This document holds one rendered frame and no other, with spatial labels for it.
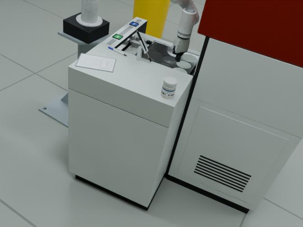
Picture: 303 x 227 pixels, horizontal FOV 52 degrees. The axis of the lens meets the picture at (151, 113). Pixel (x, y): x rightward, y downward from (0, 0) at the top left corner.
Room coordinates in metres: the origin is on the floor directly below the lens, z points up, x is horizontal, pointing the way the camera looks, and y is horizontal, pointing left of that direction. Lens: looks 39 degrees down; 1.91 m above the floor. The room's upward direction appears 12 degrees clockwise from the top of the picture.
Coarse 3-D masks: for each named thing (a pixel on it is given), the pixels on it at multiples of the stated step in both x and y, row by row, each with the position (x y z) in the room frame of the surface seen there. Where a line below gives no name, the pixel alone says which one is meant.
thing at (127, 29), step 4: (132, 20) 2.21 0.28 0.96; (136, 20) 2.22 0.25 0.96; (140, 20) 2.25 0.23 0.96; (144, 20) 2.26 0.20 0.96; (128, 24) 2.12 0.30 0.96; (140, 24) 2.17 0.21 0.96; (120, 28) 2.03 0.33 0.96; (124, 28) 2.05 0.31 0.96; (128, 28) 2.07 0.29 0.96; (132, 28) 2.07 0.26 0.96; (136, 28) 2.09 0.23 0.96; (116, 32) 1.96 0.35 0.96; (120, 32) 1.97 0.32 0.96; (124, 32) 1.99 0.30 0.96; (128, 32) 2.00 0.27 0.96; (132, 32) 2.01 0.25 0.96; (124, 36) 1.92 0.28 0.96; (108, 40) 1.83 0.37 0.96; (112, 40) 1.85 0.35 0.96; (116, 40) 1.85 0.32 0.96; (120, 40) 1.86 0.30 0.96; (104, 44) 1.76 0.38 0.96; (108, 44) 1.78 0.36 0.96; (112, 44) 1.78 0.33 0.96; (116, 44) 1.80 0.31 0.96
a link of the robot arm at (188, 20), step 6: (186, 12) 1.75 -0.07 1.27; (192, 12) 1.76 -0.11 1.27; (180, 18) 1.78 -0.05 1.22; (186, 18) 1.75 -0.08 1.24; (192, 18) 1.75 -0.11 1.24; (180, 24) 1.76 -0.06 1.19; (186, 24) 1.74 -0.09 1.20; (192, 24) 1.76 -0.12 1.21; (180, 30) 1.75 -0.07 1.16; (186, 30) 1.74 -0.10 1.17
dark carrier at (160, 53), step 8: (152, 48) 1.96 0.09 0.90; (160, 48) 1.99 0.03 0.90; (168, 48) 2.01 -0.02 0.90; (144, 56) 1.82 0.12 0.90; (152, 56) 1.85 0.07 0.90; (160, 56) 1.87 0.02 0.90; (168, 56) 1.89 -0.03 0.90; (168, 64) 1.79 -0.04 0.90; (176, 64) 1.81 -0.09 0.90; (192, 64) 1.85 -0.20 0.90
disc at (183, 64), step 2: (178, 62) 1.84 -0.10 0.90; (180, 62) 1.85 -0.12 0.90; (182, 62) 1.85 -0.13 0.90; (184, 62) 1.86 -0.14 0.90; (186, 62) 1.87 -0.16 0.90; (178, 64) 1.81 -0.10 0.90; (180, 64) 1.82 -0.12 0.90; (182, 64) 1.82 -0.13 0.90; (184, 64) 1.83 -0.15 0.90; (186, 64) 1.84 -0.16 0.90; (188, 64) 1.84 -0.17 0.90; (190, 64) 1.85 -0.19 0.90; (180, 66) 1.79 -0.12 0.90; (182, 66) 1.80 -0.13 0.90; (184, 66) 1.81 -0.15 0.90; (186, 66) 1.81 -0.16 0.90; (188, 66) 1.82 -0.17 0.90; (190, 66) 1.82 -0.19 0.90; (186, 68) 1.78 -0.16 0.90
